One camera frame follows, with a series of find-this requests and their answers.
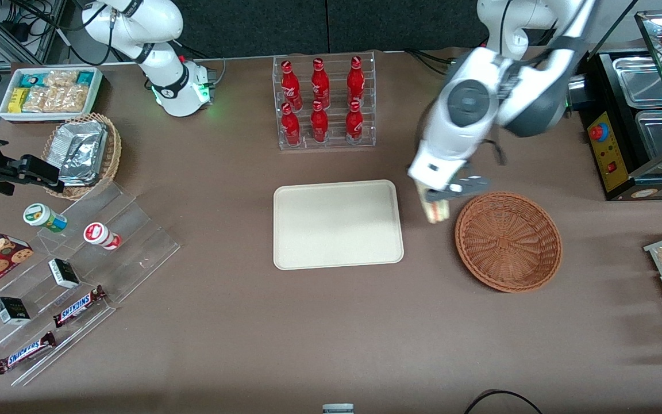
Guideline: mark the green lid yoghurt cup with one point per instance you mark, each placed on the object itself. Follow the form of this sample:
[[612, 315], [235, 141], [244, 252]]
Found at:
[[41, 215]]

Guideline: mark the teal snack pack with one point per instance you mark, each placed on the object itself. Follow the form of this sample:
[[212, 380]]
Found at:
[[85, 78], [33, 79]]

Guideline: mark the black glass food warmer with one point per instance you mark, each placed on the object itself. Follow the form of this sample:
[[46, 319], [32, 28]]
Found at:
[[612, 167]]

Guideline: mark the Snickers chocolate bar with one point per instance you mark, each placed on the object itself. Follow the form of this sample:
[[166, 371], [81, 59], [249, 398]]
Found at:
[[23, 353], [78, 306]]

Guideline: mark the red cola bottle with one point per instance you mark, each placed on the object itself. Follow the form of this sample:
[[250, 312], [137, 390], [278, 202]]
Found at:
[[320, 83], [291, 127], [354, 124], [291, 86], [319, 125], [355, 81]]

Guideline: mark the triangular sandwich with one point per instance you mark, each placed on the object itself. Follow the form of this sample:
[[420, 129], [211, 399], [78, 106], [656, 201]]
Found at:
[[439, 211]]

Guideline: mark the yellow snack pack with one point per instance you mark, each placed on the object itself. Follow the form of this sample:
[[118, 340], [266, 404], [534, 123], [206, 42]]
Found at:
[[18, 100]]

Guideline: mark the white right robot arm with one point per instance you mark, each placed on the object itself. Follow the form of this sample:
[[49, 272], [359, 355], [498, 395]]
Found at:
[[158, 23]]

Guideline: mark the clear acrylic step display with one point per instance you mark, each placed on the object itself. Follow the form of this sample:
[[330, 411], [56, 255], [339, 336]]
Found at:
[[135, 247]]

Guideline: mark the brown round wicker basket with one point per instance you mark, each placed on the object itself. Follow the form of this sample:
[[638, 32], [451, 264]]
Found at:
[[509, 241]]

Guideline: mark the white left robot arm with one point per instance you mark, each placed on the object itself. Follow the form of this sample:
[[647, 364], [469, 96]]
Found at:
[[469, 103]]

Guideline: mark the red lid yoghurt cup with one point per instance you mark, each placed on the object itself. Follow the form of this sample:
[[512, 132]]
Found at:
[[98, 234]]

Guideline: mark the silver foil pack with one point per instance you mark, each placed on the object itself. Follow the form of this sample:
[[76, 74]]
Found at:
[[81, 146], [81, 177]]

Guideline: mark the small grey box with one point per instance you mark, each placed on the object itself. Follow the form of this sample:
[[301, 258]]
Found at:
[[338, 409]]

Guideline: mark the cream rectangular tray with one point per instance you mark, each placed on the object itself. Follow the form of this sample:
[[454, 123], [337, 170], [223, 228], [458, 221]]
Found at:
[[337, 225]]

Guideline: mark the white rectangular snack bin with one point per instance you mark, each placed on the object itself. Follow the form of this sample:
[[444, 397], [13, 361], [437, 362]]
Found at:
[[96, 92]]

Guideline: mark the light oval wicker basket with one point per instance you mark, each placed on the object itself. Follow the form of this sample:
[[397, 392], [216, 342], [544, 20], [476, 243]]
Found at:
[[111, 155]]

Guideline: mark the clear acrylic bottle rack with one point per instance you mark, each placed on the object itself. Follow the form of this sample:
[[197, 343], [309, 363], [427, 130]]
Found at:
[[334, 144]]

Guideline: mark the clear bag of crackers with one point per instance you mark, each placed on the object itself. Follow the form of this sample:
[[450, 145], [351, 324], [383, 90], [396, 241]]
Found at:
[[35, 99], [68, 99], [61, 78]]

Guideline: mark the small black box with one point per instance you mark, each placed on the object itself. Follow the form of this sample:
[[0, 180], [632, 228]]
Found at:
[[64, 273], [12, 310]]

